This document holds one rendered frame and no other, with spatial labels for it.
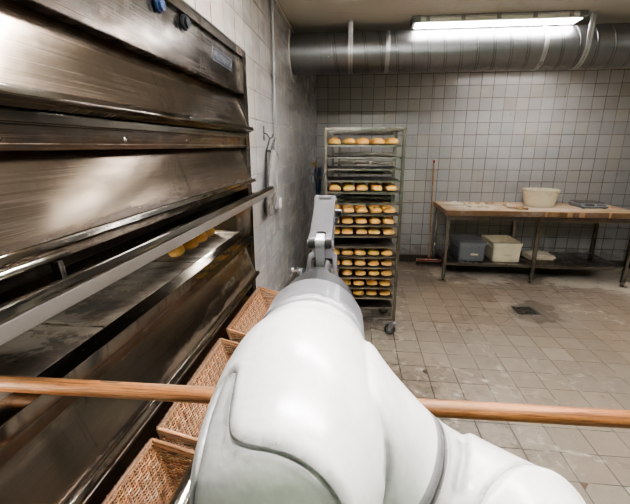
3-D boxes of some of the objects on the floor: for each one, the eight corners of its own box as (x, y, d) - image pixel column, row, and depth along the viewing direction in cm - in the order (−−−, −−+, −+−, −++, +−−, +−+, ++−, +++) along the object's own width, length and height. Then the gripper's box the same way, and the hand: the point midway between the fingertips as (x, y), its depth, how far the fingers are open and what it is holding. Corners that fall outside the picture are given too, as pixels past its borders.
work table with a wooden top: (439, 281, 482) (446, 210, 458) (428, 262, 558) (433, 200, 534) (628, 287, 459) (645, 213, 435) (589, 267, 535) (602, 203, 511)
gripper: (272, 186, 33) (302, 171, 54) (279, 428, 40) (304, 332, 60) (359, 187, 33) (356, 171, 53) (352, 433, 39) (352, 334, 60)
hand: (328, 259), depth 56 cm, fingers open, 13 cm apart
